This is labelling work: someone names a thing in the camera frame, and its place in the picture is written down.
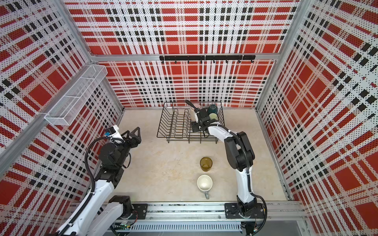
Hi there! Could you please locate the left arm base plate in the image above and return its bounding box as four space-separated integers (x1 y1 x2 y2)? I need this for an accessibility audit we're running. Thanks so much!
122 204 148 220

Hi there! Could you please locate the light green mug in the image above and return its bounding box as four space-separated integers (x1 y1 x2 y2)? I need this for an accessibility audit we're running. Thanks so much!
209 113 219 121

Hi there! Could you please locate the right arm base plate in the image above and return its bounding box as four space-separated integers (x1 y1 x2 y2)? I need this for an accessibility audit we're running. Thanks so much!
224 203 265 219

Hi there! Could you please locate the black wire dish rack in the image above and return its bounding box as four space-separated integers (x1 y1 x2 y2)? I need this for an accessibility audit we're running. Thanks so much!
157 101 225 143

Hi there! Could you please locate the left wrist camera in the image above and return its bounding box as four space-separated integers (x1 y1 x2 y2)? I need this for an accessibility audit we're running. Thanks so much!
105 125 122 139

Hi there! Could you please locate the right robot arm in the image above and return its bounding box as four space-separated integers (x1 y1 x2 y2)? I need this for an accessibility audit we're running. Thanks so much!
185 100 267 221

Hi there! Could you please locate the white wire wall basket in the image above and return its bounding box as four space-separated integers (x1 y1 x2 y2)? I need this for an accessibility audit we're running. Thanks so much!
44 65 107 126

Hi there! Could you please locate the white grey-handled mug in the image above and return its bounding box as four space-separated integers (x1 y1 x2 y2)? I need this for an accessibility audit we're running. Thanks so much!
197 175 213 200

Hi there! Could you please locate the amber glass cup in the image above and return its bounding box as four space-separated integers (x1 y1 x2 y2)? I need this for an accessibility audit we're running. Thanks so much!
200 157 213 172

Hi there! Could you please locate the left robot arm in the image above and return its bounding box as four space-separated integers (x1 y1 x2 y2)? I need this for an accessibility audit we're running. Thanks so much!
54 125 142 236

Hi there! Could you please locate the dark green mug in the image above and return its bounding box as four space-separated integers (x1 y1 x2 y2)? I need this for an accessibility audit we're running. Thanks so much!
207 104 218 115

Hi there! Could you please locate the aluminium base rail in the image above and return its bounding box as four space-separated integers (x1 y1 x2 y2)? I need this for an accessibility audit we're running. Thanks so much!
107 201 306 236

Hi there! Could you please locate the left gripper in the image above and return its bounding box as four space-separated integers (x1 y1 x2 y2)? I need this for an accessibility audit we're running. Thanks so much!
113 127 141 167

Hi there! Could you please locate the black wall hook rail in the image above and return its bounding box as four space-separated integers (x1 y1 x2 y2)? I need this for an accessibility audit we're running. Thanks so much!
159 55 257 63

